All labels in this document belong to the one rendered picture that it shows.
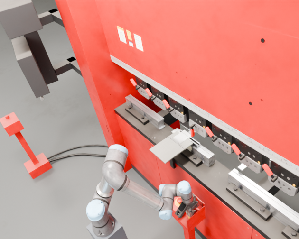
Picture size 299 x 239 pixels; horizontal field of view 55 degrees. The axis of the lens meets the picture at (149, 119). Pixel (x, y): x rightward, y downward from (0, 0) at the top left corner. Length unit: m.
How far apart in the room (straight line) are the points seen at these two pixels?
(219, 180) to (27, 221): 2.11
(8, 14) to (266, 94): 1.76
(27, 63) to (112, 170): 1.22
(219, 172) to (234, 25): 1.11
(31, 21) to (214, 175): 1.69
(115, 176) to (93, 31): 1.24
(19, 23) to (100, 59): 0.65
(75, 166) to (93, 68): 1.51
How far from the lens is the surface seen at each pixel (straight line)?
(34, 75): 2.48
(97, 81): 2.53
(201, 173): 2.08
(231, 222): 2.10
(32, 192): 3.60
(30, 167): 3.71
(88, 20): 2.34
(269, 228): 1.90
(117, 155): 1.61
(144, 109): 2.50
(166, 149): 2.08
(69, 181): 3.48
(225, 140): 1.74
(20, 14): 2.33
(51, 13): 2.84
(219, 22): 1.36
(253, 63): 1.32
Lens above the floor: 2.52
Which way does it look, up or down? 40 degrees down
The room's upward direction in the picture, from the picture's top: 12 degrees counter-clockwise
